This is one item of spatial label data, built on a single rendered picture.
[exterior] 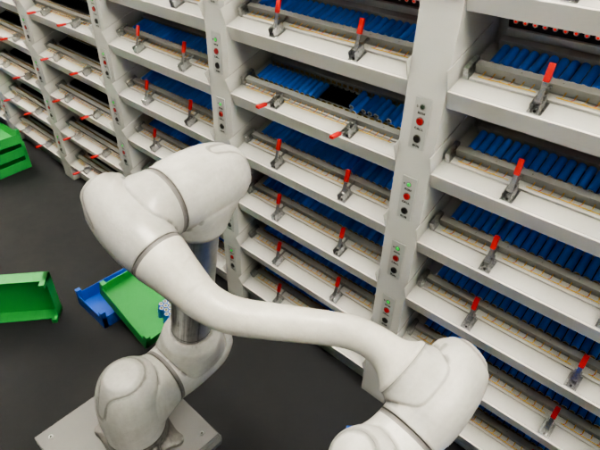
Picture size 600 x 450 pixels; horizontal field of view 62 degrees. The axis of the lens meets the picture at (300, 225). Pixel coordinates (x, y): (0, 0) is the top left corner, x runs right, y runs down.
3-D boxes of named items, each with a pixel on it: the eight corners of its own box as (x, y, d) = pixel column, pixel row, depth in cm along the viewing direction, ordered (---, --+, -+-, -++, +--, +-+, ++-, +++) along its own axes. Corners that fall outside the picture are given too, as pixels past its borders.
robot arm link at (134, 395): (90, 428, 130) (70, 377, 117) (148, 381, 142) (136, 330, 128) (129, 467, 123) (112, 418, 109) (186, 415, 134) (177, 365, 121)
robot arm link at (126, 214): (131, 248, 75) (200, 209, 84) (59, 172, 79) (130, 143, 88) (128, 292, 85) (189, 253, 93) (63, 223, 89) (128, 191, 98)
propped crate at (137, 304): (188, 320, 199) (190, 309, 193) (145, 349, 187) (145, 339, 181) (144, 269, 208) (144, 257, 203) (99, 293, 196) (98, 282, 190)
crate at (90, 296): (104, 329, 194) (100, 314, 190) (79, 303, 205) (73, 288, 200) (169, 289, 212) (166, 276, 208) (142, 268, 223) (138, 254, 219)
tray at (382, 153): (396, 172, 125) (394, 145, 118) (234, 104, 158) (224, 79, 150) (439, 123, 133) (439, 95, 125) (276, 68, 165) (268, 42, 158)
